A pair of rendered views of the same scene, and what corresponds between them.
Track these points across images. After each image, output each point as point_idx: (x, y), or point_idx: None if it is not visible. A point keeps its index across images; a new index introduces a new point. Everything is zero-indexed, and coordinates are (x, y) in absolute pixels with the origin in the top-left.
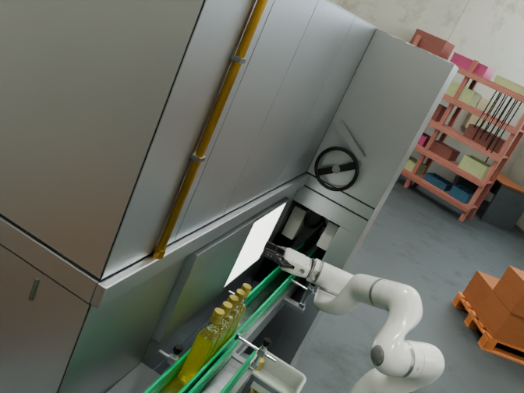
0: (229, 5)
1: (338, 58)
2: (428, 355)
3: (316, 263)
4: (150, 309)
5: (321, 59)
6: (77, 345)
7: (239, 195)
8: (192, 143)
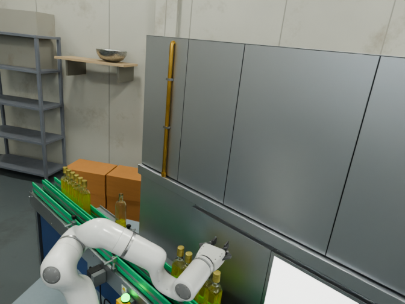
0: (157, 56)
1: (384, 111)
2: (53, 247)
3: (199, 255)
4: (178, 222)
5: (310, 101)
6: (140, 190)
7: (238, 199)
8: (164, 119)
